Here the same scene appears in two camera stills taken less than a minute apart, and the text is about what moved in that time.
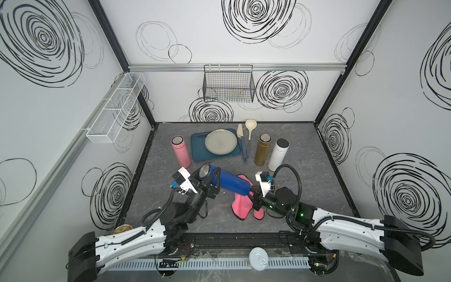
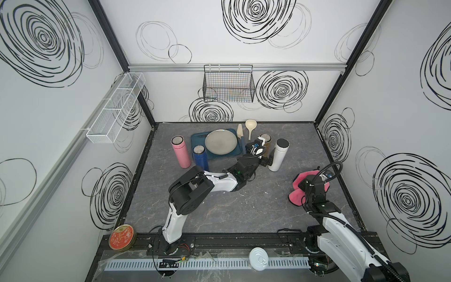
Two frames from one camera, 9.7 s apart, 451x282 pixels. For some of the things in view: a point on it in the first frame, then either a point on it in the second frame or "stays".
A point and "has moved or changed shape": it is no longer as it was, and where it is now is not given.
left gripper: x=200 y=187 -> x=268 y=160
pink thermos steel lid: x=181 y=153 stays
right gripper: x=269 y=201 -> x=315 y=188
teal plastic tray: x=199 y=151 stays
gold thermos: x=264 y=141 stays
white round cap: x=258 y=258 stays
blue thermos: x=228 y=181 has moved or changed shape
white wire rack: x=105 y=126 stays
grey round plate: x=221 y=141 stays
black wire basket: x=228 y=83 stays
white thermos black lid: x=279 y=153 stays
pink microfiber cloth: x=242 y=205 -> x=298 y=197
